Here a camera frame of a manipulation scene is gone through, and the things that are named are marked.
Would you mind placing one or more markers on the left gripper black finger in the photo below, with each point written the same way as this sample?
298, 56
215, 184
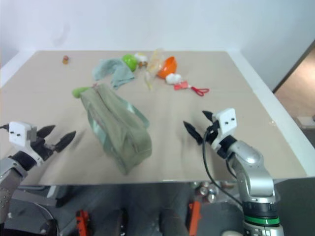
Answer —
65, 140
46, 130

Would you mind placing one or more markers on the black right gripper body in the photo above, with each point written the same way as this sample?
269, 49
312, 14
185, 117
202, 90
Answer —
212, 131

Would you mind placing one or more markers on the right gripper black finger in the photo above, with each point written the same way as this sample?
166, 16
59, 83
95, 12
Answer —
194, 132
209, 116

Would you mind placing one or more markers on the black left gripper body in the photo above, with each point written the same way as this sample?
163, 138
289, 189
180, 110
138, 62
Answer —
41, 147

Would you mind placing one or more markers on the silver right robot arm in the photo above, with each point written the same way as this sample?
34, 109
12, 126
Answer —
256, 172

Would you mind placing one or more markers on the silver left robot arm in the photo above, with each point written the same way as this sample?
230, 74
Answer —
8, 172

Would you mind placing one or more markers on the olive green fabric bag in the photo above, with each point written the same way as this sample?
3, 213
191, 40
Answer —
115, 127

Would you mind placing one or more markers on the red and white charm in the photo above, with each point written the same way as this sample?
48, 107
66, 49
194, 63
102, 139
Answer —
182, 86

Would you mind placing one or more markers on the light green soft toy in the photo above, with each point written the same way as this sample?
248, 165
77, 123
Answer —
78, 91

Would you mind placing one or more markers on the white fluffy ball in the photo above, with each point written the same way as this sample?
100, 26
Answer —
173, 78

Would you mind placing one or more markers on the orange plastic bowl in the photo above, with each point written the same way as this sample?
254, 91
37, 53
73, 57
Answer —
168, 66

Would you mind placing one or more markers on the clear plastic bag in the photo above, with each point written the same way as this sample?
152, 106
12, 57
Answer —
153, 64

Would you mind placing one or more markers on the orange and black clamp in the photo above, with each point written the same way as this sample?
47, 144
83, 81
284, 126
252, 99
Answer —
195, 216
82, 221

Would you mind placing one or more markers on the small brown toy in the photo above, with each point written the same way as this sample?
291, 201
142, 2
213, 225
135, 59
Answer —
142, 64

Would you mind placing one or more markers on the teal cloth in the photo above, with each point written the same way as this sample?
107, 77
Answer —
108, 67

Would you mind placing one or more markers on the white and yellow toy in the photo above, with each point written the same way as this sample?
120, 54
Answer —
141, 57

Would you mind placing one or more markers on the bright green plastic bowl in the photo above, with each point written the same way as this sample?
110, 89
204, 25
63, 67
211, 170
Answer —
129, 61

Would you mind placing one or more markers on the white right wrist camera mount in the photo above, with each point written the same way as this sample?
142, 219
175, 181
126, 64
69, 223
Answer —
227, 119

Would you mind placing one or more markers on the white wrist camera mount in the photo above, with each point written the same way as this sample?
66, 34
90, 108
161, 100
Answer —
17, 131
227, 119

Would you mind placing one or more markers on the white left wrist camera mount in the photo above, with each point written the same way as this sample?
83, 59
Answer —
17, 131

